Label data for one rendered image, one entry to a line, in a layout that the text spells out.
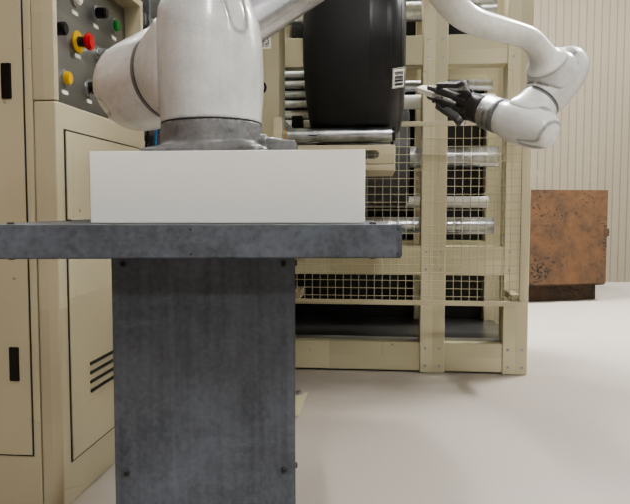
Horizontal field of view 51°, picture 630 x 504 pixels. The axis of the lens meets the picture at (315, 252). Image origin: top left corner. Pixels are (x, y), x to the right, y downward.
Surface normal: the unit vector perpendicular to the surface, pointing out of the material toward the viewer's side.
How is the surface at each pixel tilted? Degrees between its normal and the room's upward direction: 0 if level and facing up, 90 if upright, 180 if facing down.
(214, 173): 90
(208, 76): 91
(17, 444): 90
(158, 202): 90
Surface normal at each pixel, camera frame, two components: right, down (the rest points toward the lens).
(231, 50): 0.49, -0.03
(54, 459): -0.10, 0.07
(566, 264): 0.22, 0.07
